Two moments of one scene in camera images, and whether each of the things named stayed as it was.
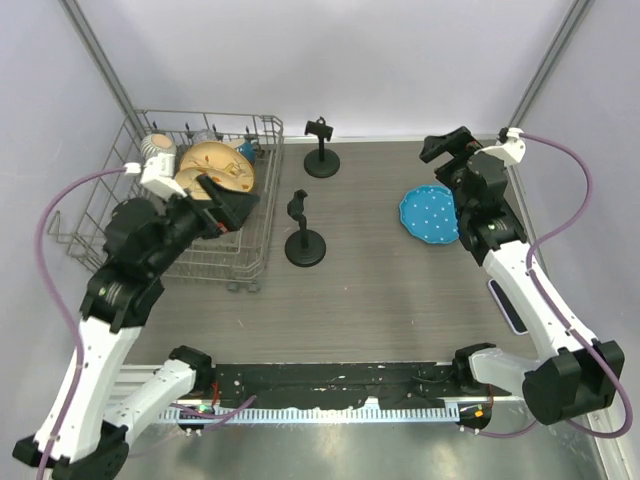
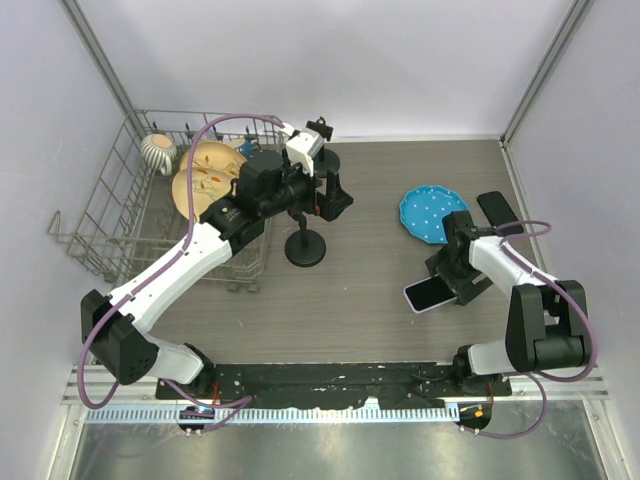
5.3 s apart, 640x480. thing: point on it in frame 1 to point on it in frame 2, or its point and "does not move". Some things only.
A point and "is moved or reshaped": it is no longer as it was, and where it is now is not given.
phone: [516, 324] is moved or reshaped
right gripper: [434, 146] to [465, 289]
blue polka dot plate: [430, 213] does not move
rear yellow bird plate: [220, 156] does not move
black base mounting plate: [418, 385] does not move
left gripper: [228, 213] to [328, 204]
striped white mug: [154, 144] does not move
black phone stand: [304, 248] does not move
